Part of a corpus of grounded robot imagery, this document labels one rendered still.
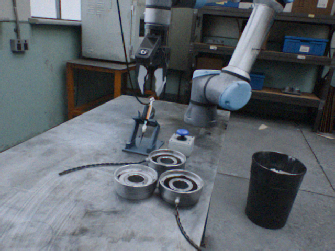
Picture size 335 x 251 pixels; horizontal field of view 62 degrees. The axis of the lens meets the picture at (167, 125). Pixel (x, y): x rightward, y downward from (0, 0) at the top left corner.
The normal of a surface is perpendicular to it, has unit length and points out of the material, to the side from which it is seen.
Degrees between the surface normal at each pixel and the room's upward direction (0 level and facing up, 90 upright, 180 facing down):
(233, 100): 97
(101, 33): 90
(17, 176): 0
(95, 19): 90
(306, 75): 90
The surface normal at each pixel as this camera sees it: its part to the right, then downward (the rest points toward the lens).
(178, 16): -0.26, 0.30
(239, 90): 0.45, 0.44
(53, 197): 0.09, -0.94
